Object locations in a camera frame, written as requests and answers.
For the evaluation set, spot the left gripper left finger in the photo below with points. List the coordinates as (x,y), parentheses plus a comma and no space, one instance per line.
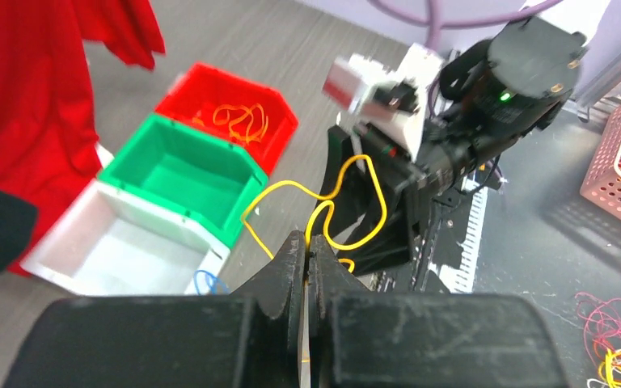
(248,338)

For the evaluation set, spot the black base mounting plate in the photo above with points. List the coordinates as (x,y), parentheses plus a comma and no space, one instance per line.
(445,260)

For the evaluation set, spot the red plastic bin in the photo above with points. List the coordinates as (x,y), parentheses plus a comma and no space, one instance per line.
(236,109)

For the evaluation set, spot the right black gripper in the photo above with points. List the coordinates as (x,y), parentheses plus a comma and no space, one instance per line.
(442,163)

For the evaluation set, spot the red t-shirt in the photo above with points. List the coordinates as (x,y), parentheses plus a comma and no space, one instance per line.
(47,117)

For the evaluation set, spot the white plastic bin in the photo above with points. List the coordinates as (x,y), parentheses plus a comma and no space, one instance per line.
(110,242)

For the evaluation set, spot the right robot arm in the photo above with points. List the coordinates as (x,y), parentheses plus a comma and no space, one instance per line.
(423,128)

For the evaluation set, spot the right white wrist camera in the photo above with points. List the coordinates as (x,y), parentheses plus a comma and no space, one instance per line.
(395,101)

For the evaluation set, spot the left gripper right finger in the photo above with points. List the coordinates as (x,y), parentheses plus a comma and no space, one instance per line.
(360,338)

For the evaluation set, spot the green plastic bin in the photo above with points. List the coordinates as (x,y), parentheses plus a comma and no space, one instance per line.
(204,178)

